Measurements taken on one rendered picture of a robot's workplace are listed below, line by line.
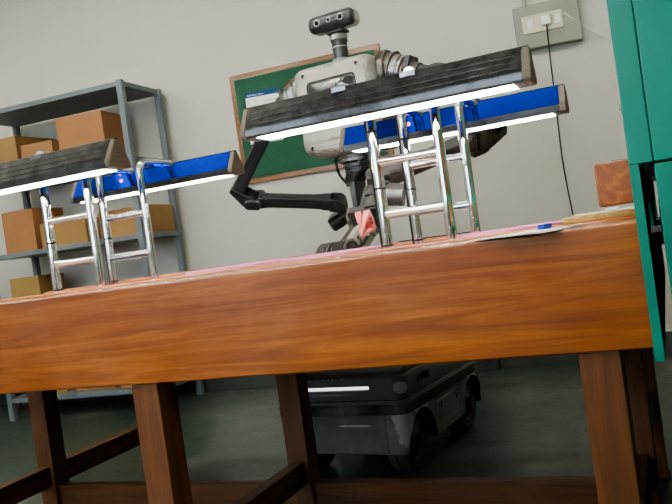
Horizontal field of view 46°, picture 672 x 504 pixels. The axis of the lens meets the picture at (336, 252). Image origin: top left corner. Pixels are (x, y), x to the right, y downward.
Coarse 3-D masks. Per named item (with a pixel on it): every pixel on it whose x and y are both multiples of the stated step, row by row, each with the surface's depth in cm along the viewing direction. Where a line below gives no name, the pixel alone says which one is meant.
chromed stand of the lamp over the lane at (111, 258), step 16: (144, 160) 233; (160, 160) 241; (96, 176) 237; (144, 176) 232; (144, 192) 231; (144, 208) 231; (144, 224) 232; (112, 240) 239; (112, 256) 237; (128, 256) 235; (144, 256) 233; (112, 272) 237
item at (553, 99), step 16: (512, 96) 204; (528, 96) 202; (544, 96) 200; (560, 96) 198; (448, 112) 210; (480, 112) 206; (496, 112) 203; (512, 112) 201; (528, 112) 200; (544, 112) 198; (560, 112) 199; (352, 128) 222; (384, 128) 217; (416, 128) 212; (448, 128) 208; (352, 144) 219; (384, 144) 216
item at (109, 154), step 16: (96, 144) 187; (112, 144) 185; (16, 160) 198; (32, 160) 195; (48, 160) 192; (64, 160) 189; (80, 160) 187; (96, 160) 184; (112, 160) 184; (128, 160) 189; (0, 176) 197; (16, 176) 194; (32, 176) 192; (48, 176) 190; (64, 176) 188
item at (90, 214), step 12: (36, 156) 194; (84, 180) 209; (48, 192) 216; (84, 192) 209; (48, 204) 216; (48, 216) 215; (60, 216) 214; (72, 216) 212; (84, 216) 210; (48, 228) 215; (96, 228) 210; (48, 240) 215; (96, 240) 210; (48, 252) 216; (96, 252) 209; (60, 264) 214; (72, 264) 213; (96, 264) 209; (60, 276) 217; (96, 276) 210; (60, 288) 216
